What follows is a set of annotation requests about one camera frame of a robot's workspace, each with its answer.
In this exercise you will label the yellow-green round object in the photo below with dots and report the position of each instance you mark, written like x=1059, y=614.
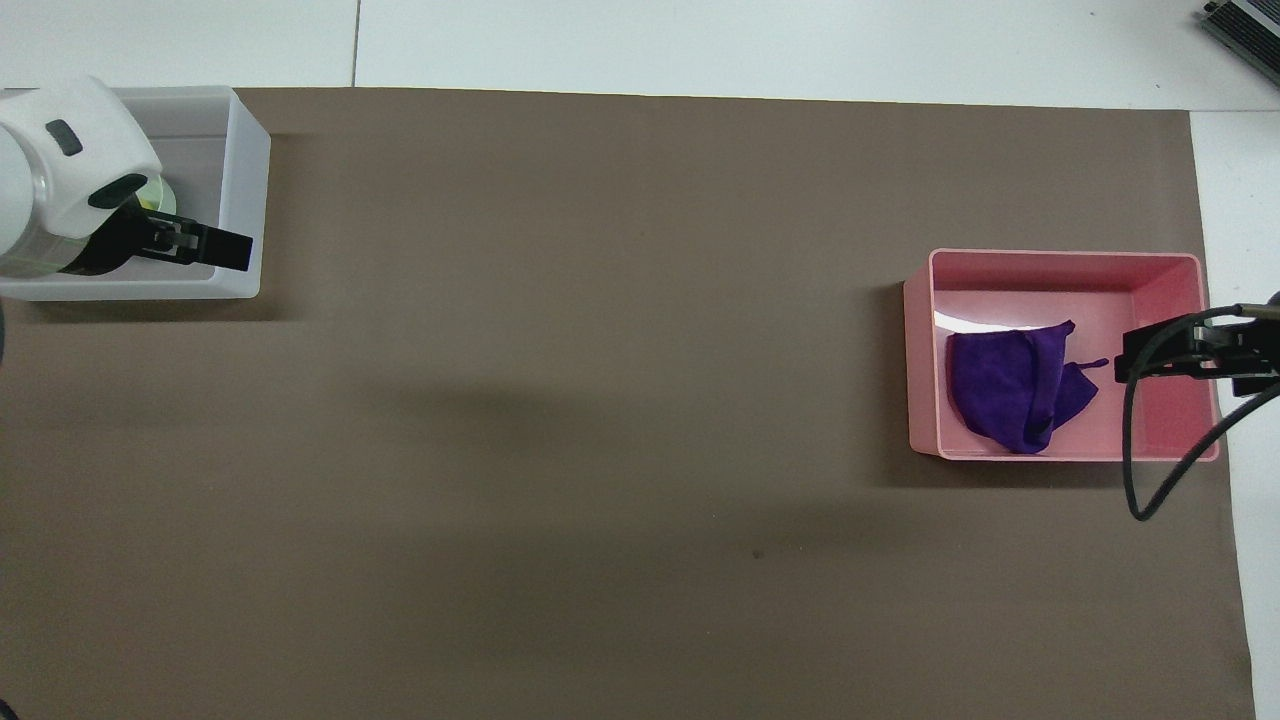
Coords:
x=162, y=200

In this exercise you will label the purple cloth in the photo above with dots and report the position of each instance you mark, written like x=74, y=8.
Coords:
x=1005, y=385

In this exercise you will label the pink plastic box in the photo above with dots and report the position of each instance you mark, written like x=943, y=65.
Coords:
x=1150, y=290

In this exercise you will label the grey ribbed metal device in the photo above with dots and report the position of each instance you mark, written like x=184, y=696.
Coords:
x=1250, y=25

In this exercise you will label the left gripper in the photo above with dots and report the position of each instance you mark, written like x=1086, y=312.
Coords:
x=112, y=245

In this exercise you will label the translucent white plastic box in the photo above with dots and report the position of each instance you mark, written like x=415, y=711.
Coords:
x=235, y=150

